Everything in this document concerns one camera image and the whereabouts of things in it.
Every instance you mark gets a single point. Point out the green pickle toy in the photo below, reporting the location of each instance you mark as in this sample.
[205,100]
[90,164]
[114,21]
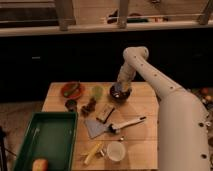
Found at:
[71,89]

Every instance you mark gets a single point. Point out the yellow banana toy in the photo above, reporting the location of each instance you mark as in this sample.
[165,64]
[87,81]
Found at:
[92,152]

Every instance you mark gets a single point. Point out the dark round lid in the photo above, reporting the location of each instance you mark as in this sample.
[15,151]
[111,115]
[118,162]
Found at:
[71,105]

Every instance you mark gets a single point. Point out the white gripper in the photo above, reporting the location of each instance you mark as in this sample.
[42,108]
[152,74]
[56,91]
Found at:
[125,76]

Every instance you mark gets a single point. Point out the purple bowl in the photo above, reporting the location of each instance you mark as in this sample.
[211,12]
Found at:
[117,94]

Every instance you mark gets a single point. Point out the green plastic bin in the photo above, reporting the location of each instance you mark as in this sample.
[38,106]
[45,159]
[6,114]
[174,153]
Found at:
[51,136]

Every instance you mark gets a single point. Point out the brown toy figure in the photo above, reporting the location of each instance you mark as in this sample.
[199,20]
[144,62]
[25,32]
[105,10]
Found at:
[90,107]

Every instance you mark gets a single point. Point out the orange plate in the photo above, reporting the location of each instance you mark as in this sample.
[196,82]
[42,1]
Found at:
[76,94]

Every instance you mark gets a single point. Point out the tan rectangular block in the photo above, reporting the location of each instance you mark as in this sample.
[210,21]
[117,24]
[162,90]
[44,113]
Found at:
[105,112]

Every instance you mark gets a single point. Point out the orange bread toy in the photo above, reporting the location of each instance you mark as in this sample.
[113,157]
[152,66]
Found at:
[40,165]

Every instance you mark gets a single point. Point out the white cup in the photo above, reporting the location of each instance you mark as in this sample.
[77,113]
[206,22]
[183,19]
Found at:
[116,151]

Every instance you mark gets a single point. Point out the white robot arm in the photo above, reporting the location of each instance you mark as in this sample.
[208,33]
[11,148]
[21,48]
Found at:
[182,134]

